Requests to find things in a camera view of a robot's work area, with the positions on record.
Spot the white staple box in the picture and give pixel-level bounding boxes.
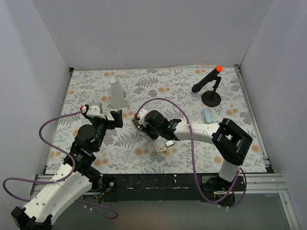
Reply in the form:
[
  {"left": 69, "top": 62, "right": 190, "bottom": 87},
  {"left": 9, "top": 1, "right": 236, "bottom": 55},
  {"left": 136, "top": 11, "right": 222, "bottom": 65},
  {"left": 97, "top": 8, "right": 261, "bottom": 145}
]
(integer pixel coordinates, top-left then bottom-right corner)
[{"left": 155, "top": 145, "right": 167, "bottom": 153}]

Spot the staple strips tray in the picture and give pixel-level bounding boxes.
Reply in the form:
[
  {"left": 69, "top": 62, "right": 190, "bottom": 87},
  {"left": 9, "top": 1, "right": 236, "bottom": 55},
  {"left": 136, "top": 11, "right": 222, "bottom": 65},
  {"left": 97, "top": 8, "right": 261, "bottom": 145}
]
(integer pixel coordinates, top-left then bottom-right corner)
[{"left": 165, "top": 140, "right": 176, "bottom": 148}]

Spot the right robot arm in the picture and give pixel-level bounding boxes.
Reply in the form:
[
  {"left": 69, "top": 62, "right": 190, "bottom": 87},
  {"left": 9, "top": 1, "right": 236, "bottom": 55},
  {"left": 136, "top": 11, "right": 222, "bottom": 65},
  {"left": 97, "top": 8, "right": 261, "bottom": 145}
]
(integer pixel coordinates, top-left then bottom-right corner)
[{"left": 134, "top": 109, "right": 252, "bottom": 191}]

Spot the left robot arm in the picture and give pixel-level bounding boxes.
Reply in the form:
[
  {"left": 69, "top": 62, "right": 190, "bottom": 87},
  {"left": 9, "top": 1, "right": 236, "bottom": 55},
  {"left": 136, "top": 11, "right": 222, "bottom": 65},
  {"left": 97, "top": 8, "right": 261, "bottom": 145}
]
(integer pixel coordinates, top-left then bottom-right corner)
[{"left": 11, "top": 105, "right": 123, "bottom": 230}]

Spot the floral patterned table mat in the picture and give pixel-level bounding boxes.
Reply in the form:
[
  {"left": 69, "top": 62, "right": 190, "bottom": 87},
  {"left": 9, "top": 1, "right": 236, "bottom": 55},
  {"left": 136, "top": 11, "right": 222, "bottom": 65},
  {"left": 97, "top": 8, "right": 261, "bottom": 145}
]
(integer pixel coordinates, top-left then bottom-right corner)
[{"left": 44, "top": 65, "right": 268, "bottom": 174}]

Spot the grey metronome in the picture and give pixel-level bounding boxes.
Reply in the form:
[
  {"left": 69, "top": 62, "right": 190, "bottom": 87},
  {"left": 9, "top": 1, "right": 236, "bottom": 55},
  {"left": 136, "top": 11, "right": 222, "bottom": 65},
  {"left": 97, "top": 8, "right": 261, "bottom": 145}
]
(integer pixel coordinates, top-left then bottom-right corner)
[{"left": 110, "top": 77, "right": 130, "bottom": 109}]

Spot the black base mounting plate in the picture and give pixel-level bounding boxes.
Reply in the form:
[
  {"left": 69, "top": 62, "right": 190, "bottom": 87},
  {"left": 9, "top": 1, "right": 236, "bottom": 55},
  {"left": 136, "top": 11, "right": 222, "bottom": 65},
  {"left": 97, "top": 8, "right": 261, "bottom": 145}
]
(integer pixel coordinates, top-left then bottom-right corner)
[{"left": 74, "top": 172, "right": 247, "bottom": 203}]

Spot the black microphone orange tip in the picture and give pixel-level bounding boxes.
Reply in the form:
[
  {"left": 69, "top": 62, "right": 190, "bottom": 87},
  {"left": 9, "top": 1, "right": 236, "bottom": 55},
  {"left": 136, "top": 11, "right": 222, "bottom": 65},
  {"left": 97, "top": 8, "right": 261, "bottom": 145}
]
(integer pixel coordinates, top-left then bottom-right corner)
[{"left": 191, "top": 66, "right": 223, "bottom": 93}]

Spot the black round microphone stand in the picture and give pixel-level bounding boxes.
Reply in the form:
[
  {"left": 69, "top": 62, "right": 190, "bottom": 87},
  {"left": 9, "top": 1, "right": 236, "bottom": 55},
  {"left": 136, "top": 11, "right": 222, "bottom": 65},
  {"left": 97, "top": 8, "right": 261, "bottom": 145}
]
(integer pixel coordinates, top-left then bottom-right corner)
[{"left": 201, "top": 76, "right": 221, "bottom": 107}]

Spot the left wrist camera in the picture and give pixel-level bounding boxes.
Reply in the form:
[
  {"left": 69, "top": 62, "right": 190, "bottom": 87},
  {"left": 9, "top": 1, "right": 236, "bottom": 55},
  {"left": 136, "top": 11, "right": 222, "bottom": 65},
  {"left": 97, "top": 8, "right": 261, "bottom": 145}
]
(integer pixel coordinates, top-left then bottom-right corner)
[{"left": 80, "top": 102, "right": 103, "bottom": 119}]

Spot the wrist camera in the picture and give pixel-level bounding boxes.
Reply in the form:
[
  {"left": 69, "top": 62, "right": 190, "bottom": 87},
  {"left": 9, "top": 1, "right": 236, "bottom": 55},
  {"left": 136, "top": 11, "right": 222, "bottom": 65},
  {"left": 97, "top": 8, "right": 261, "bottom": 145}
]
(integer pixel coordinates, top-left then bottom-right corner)
[
  {"left": 134, "top": 109, "right": 148, "bottom": 126},
  {"left": 80, "top": 102, "right": 103, "bottom": 119}
]

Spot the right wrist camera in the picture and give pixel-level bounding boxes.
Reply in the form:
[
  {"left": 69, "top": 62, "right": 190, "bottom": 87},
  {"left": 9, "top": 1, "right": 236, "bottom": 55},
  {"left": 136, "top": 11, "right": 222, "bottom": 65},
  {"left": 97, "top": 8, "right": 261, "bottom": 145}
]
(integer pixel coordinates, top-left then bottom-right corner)
[{"left": 134, "top": 109, "right": 148, "bottom": 126}]

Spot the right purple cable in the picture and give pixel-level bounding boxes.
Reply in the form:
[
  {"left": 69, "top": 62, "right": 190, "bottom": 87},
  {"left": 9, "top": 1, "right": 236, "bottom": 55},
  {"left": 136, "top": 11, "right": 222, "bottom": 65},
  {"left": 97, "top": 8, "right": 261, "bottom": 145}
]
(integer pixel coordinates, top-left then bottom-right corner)
[{"left": 135, "top": 97, "right": 248, "bottom": 208}]

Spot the purple cable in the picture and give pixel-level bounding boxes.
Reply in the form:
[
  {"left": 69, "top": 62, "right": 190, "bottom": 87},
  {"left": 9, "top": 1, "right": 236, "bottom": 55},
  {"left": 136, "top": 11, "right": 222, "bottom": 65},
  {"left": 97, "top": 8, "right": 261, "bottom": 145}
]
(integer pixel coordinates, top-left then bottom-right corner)
[
  {"left": 135, "top": 97, "right": 248, "bottom": 208},
  {"left": 2, "top": 109, "right": 118, "bottom": 220}
]

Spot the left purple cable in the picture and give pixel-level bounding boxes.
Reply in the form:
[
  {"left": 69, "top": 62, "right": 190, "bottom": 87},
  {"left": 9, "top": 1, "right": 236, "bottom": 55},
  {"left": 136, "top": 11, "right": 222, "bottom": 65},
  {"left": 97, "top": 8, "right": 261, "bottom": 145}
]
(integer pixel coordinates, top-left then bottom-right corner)
[{"left": 2, "top": 109, "right": 118, "bottom": 220}]

